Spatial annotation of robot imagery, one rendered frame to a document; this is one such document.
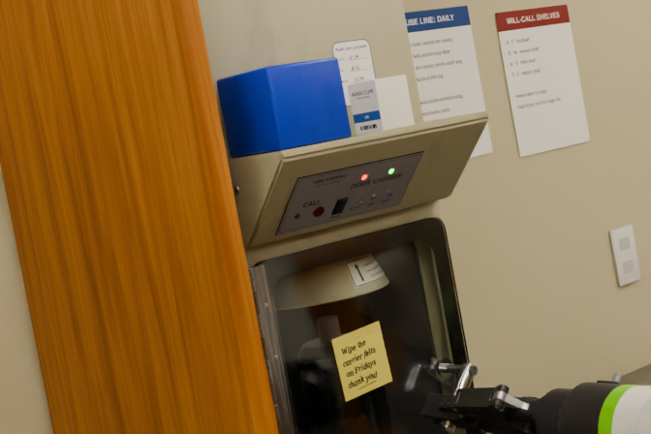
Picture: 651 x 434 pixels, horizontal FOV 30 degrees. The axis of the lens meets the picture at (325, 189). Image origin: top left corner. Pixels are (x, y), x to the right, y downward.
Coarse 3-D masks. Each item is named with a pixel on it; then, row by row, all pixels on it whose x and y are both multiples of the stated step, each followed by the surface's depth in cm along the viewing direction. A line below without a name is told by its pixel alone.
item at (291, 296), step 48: (384, 240) 148; (432, 240) 153; (288, 288) 139; (336, 288) 143; (384, 288) 148; (432, 288) 153; (288, 336) 139; (336, 336) 143; (384, 336) 147; (432, 336) 152; (288, 384) 138; (336, 384) 142; (432, 384) 152; (336, 432) 142; (384, 432) 146; (432, 432) 151
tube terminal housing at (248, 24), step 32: (224, 0) 138; (256, 0) 141; (288, 0) 144; (320, 0) 147; (352, 0) 150; (384, 0) 153; (224, 32) 138; (256, 32) 140; (288, 32) 143; (320, 32) 146; (352, 32) 149; (384, 32) 153; (224, 64) 137; (256, 64) 140; (384, 64) 152; (416, 96) 155; (224, 128) 137; (352, 128) 148; (352, 224) 147; (384, 224) 150; (256, 256) 138
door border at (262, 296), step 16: (256, 272) 136; (256, 288) 136; (256, 304) 136; (272, 320) 137; (272, 336) 137; (272, 352) 137; (272, 368) 137; (272, 384) 136; (272, 400) 136; (288, 400) 138; (288, 416) 138; (288, 432) 138
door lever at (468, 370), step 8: (440, 360) 153; (448, 360) 153; (440, 368) 152; (448, 368) 152; (456, 368) 151; (464, 368) 149; (472, 368) 149; (440, 376) 152; (448, 376) 153; (464, 376) 149; (472, 376) 149; (456, 384) 149; (464, 384) 148; (440, 424) 147; (448, 424) 146; (448, 432) 147
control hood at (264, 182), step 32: (416, 128) 139; (448, 128) 143; (480, 128) 147; (256, 160) 131; (288, 160) 128; (320, 160) 131; (352, 160) 135; (448, 160) 148; (256, 192) 132; (288, 192) 132; (416, 192) 148; (448, 192) 153; (256, 224) 133
